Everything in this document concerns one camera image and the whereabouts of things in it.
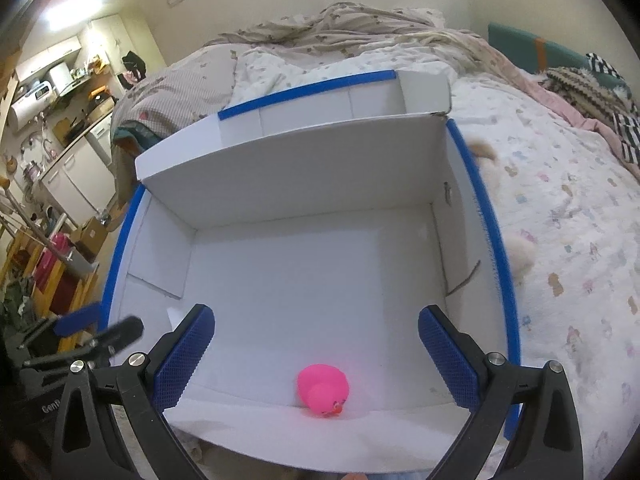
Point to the white printed blanket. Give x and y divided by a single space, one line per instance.
575 220

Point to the yellow wooden rack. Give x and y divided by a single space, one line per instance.
65 290

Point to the black white striped cloth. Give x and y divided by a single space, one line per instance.
625 127

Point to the white washing machine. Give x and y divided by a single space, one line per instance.
100 142

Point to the white upper kitchen cabinet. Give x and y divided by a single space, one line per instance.
50 57

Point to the pink bag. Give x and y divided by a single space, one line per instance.
52 257

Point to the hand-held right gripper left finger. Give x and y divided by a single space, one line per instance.
185 355

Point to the pink blanket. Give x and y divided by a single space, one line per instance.
520 70

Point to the beige fluffy plush toy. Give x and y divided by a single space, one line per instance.
485 152
520 255

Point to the pink rubber duck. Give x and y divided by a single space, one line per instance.
322 387

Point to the white lower kitchen cabinet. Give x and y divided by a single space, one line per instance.
75 185

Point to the white kitchen cabinet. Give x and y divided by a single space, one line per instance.
75 185
50 57

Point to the beige patterned duvet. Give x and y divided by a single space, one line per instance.
345 25

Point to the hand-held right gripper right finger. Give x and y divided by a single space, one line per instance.
447 360

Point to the teal towel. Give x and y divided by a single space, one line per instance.
127 140

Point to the white cardboard box blue edges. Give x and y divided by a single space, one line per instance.
300 270

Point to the teal headboard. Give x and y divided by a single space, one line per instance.
515 42

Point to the zigzag crochet blanket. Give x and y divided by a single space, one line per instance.
580 87

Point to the white water heater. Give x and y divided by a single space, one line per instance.
27 107

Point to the metal pole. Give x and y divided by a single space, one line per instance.
45 242

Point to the brown cardboard box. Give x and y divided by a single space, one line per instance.
90 237

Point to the dark hanging clothes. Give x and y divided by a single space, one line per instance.
132 65

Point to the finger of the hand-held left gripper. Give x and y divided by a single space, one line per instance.
122 332
75 319

